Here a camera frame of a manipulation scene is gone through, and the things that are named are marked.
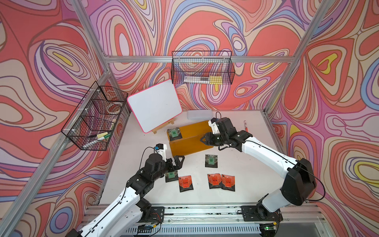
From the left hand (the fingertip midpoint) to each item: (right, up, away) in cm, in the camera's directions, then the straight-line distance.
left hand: (180, 159), depth 76 cm
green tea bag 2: (-6, -12, +10) cm, 17 cm away
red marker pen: (+47, +15, +31) cm, 59 cm away
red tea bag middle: (+20, -14, +8) cm, 25 cm away
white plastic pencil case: (+13, +27, +46) cm, 55 cm away
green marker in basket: (-37, +12, -5) cm, 40 cm away
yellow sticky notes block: (+21, +46, +14) cm, 53 cm away
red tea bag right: (+27, -15, +8) cm, 32 cm away
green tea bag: (-4, +13, +12) cm, 18 cm away
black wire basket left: (-45, +17, -3) cm, 49 cm away
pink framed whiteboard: (-18, +32, +23) cm, 44 cm away
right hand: (+13, +8, +5) cm, 16 cm away
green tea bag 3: (+19, -5, +17) cm, 26 cm away
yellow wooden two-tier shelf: (+6, +8, +10) cm, 14 cm away
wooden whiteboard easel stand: (-20, +15, +28) cm, 37 cm away
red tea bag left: (+3, -16, +8) cm, 18 cm away
